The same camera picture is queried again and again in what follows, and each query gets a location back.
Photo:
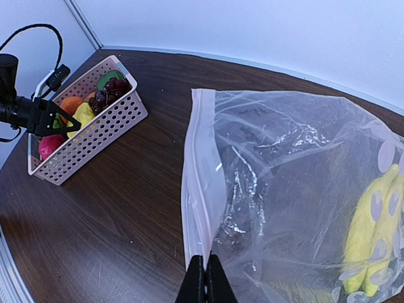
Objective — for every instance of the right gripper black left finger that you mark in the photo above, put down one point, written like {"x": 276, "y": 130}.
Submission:
{"x": 192, "y": 289}

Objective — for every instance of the red toy apple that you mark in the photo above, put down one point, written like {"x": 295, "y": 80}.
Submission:
{"x": 49, "y": 145}

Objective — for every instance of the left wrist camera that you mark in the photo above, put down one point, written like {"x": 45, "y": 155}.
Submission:
{"x": 52, "y": 82}

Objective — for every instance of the green toy vegetable back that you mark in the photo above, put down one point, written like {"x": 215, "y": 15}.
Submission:
{"x": 105, "y": 78}

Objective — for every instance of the aluminium corner post left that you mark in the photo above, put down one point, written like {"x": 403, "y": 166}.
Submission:
{"x": 84, "y": 24}

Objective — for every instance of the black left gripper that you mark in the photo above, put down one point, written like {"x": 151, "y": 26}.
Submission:
{"x": 36, "y": 116}

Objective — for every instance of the pink perforated plastic basket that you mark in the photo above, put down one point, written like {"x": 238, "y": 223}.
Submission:
{"x": 97, "y": 134}

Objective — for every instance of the orange toy orange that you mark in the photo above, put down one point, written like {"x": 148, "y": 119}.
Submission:
{"x": 70, "y": 104}

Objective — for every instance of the clear dotted zip top bag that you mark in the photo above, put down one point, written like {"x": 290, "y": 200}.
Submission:
{"x": 270, "y": 184}

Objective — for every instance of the green toy watermelon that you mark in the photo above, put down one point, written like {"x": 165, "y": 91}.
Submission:
{"x": 58, "y": 122}

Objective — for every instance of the aluminium front rail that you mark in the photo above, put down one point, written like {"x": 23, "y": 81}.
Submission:
{"x": 13, "y": 288}

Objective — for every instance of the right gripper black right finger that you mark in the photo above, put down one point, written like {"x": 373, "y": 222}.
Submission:
{"x": 218, "y": 288}

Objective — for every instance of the yellow toy banana bunch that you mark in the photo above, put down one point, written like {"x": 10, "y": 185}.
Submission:
{"x": 369, "y": 245}

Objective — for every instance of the yellow toy lemon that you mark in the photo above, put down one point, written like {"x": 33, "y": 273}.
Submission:
{"x": 83, "y": 114}

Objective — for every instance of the purple toy grapes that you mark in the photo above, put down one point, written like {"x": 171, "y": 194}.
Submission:
{"x": 112, "y": 91}

